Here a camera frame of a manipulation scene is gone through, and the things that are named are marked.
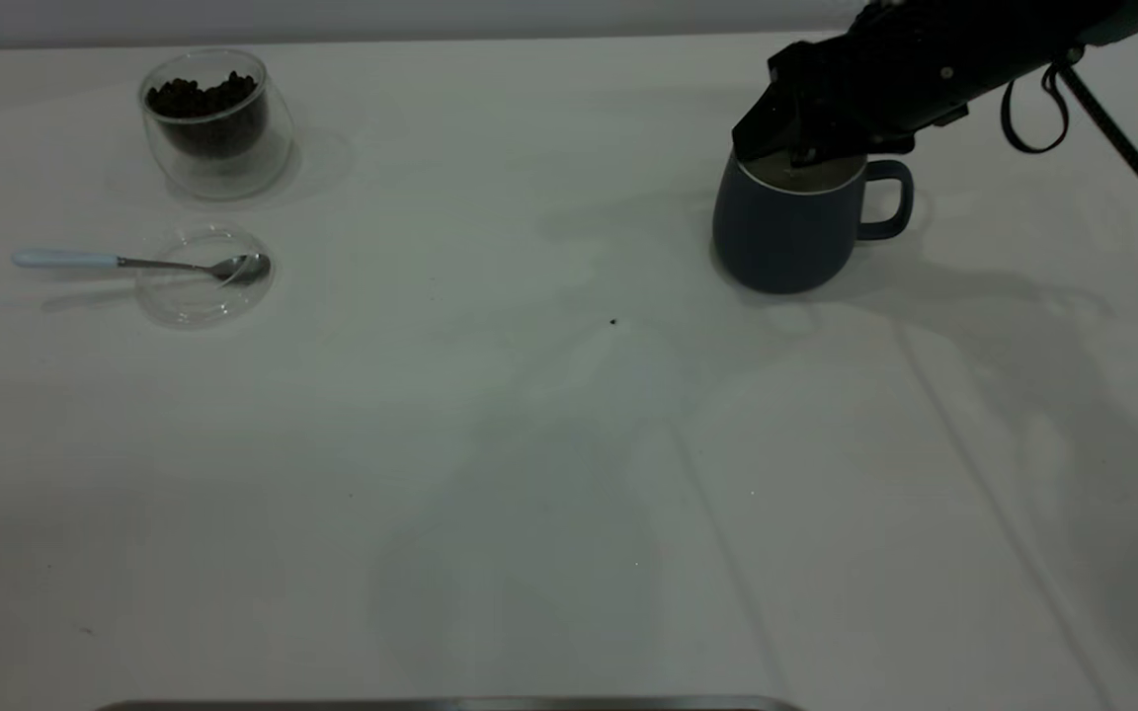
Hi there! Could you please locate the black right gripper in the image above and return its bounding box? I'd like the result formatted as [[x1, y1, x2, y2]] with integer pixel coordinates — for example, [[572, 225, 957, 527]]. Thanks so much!
[[732, 0, 1128, 169]]

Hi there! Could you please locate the dark grey ceramic mug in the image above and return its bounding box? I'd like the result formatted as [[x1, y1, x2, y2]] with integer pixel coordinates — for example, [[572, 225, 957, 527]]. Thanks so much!
[[711, 148, 915, 295]]

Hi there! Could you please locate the spoon with pale blue handle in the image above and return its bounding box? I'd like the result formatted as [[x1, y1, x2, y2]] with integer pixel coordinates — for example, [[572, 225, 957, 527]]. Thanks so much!
[[13, 249, 272, 288]]

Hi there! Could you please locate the coffee bean pile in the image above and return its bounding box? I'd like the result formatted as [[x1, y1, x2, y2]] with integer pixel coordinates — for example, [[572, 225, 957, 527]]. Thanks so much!
[[146, 71, 269, 159]]

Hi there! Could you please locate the small clear glass dish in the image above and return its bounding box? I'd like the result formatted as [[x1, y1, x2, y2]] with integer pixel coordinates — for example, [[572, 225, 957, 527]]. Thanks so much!
[[134, 225, 279, 329]]

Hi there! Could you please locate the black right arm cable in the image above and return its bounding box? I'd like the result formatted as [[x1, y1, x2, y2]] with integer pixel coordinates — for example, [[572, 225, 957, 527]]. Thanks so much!
[[1000, 59, 1138, 253]]

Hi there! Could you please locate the double-wall glass cup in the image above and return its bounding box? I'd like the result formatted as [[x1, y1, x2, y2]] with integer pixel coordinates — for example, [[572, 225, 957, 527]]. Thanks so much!
[[138, 48, 295, 202]]

